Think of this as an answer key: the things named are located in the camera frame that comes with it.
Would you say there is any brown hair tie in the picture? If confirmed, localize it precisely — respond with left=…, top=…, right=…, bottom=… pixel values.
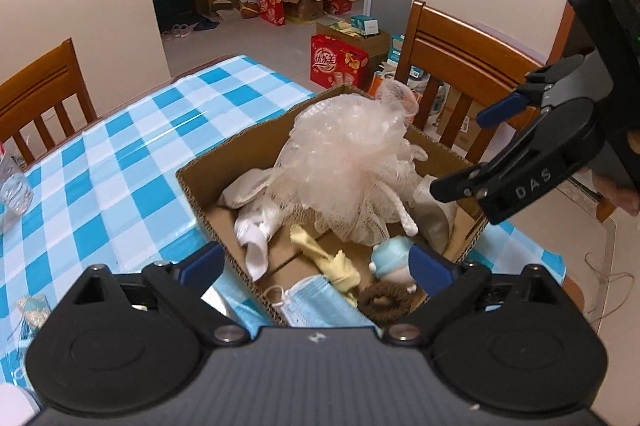
left=356, top=282, right=413, bottom=325

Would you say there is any blue and white toy figure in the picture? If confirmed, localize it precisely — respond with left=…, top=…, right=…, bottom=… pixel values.
left=370, top=238, right=418, bottom=294

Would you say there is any flat cardboard carton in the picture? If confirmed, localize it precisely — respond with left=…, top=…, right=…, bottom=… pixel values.
left=316, top=22, right=391, bottom=56

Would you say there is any peach mesh bath pouf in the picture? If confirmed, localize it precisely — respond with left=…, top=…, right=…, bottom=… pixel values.
left=270, top=78, right=431, bottom=244

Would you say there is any thin string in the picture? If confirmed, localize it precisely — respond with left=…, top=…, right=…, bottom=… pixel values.
left=585, top=253, right=636, bottom=322

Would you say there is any small woven sachet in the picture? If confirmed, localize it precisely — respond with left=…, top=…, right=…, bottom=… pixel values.
left=17, top=296, right=51, bottom=332

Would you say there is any red gift bag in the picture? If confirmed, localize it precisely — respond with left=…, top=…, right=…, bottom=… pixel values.
left=259, top=0, right=286, bottom=26

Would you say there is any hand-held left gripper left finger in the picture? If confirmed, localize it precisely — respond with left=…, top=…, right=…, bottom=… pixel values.
left=55, top=242, right=251, bottom=347

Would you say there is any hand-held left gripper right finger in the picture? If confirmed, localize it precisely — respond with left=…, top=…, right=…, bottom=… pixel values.
left=382, top=246, right=581, bottom=347

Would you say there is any open cardboard carton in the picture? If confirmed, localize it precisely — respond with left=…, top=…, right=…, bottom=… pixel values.
left=275, top=0, right=333, bottom=22

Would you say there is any yellow cloth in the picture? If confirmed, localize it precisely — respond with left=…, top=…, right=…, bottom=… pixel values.
left=290, top=225, right=362, bottom=307

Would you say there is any person's right hand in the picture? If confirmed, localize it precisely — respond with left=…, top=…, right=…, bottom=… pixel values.
left=595, top=175, right=640, bottom=211

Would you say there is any clear plastic water bottle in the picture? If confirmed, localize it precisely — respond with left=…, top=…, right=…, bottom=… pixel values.
left=0, top=145, right=35, bottom=217

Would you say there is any white sock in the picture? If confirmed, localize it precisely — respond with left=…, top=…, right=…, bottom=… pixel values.
left=217, top=169, right=288, bottom=211
left=235, top=201, right=296, bottom=283

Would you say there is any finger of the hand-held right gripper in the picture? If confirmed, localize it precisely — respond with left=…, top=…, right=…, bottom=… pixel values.
left=476, top=66, right=562, bottom=127
left=429, top=106, right=567, bottom=203

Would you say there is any wooden chair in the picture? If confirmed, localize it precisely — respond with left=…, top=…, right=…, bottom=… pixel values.
left=0, top=38, right=97, bottom=167
left=395, top=0, right=618, bottom=223

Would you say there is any blue checked tablecloth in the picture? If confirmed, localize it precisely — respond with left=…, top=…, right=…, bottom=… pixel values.
left=0, top=53, right=568, bottom=407

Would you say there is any cardboard box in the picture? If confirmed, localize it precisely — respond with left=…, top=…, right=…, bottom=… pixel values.
left=175, top=84, right=493, bottom=328

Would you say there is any red snack carton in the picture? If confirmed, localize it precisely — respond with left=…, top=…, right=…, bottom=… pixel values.
left=310, top=34, right=370, bottom=89

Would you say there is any blue face mask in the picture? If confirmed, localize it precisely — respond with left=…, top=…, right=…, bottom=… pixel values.
left=262, top=276, right=381, bottom=330

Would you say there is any teal and white carton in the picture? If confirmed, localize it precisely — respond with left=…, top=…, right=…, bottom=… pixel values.
left=350, top=14, right=381, bottom=37

